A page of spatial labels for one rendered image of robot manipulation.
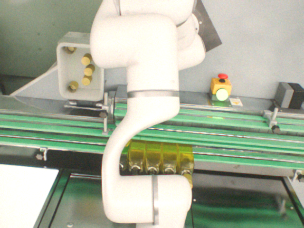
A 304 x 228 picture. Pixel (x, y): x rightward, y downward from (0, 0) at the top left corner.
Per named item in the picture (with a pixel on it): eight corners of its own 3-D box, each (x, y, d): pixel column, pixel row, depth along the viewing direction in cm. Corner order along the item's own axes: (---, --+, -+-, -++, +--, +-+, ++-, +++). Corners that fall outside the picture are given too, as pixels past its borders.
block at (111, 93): (107, 110, 127) (104, 119, 121) (107, 90, 122) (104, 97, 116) (116, 111, 127) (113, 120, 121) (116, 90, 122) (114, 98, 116)
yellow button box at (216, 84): (208, 92, 128) (211, 100, 122) (212, 75, 124) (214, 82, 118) (225, 94, 128) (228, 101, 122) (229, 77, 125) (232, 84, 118)
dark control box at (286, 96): (273, 98, 129) (280, 108, 121) (279, 80, 125) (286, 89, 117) (293, 100, 129) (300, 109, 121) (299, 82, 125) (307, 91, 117)
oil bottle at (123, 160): (118, 138, 126) (110, 172, 107) (118, 126, 123) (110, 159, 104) (131, 139, 126) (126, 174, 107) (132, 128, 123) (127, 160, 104)
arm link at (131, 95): (177, 93, 54) (180, 212, 55) (104, 95, 55) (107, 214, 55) (181, 89, 46) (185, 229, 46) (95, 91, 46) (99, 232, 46)
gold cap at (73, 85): (76, 85, 122) (79, 81, 126) (67, 84, 122) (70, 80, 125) (75, 93, 124) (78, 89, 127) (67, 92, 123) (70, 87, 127)
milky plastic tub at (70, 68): (65, 89, 129) (59, 98, 122) (62, 36, 118) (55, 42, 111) (106, 92, 129) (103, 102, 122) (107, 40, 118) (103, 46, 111)
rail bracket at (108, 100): (104, 123, 122) (99, 141, 111) (105, 84, 113) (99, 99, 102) (112, 124, 122) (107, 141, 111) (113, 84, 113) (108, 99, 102)
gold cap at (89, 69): (85, 63, 122) (83, 67, 118) (94, 64, 122) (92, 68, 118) (86, 71, 123) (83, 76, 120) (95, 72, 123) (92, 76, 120)
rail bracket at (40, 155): (46, 147, 130) (35, 167, 118) (45, 134, 126) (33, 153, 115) (56, 148, 130) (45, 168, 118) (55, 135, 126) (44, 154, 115)
